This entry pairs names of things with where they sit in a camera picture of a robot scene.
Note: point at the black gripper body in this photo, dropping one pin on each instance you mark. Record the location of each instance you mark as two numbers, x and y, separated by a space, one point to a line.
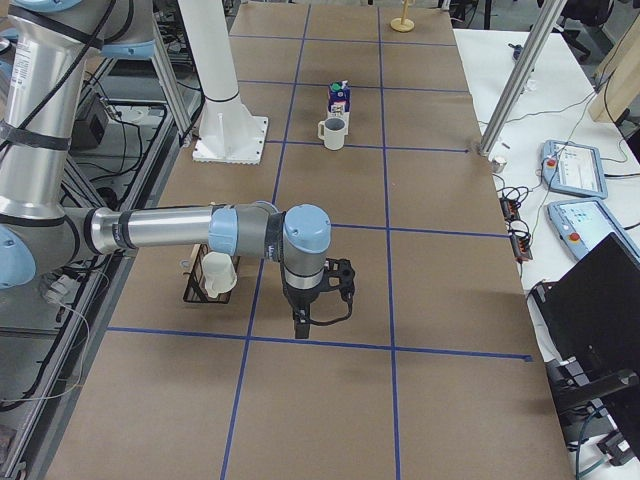
300 298

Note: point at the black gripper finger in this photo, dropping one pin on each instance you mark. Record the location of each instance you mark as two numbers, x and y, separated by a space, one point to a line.
301 318

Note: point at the white HOME mug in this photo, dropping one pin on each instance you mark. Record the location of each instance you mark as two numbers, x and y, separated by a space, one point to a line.
332 132

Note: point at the milk carton blue white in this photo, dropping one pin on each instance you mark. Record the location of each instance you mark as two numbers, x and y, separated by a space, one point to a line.
339 104

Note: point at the white ribbed mug on rack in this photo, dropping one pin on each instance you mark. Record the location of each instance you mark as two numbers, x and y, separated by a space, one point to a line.
219 273

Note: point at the small metal cylinder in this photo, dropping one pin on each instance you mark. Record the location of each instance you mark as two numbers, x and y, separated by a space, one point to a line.
498 164

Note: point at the black laptop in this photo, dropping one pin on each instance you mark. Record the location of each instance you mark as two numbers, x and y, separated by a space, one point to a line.
592 314

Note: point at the lower teach pendant tablet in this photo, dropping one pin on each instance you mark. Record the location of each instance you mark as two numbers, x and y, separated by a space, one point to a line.
582 224

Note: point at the teach pendant tablet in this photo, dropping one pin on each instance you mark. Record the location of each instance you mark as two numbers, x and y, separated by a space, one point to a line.
573 169
582 224

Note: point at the wooden mug tree stand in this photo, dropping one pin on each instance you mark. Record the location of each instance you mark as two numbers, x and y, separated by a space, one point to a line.
403 24

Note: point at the upper teach pendant tablet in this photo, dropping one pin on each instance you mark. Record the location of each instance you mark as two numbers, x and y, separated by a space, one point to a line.
573 169

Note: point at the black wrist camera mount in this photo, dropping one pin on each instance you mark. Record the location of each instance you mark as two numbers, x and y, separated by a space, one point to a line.
339 275

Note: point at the black wire cup rack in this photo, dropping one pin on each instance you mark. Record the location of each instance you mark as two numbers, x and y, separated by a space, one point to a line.
192 269

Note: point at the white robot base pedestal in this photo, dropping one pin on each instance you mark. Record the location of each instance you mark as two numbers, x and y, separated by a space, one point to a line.
228 132

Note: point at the black cable hub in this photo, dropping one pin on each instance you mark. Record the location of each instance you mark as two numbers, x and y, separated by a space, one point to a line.
518 230

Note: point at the aluminium frame post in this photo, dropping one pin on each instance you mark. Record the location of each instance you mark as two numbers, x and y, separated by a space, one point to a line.
524 66

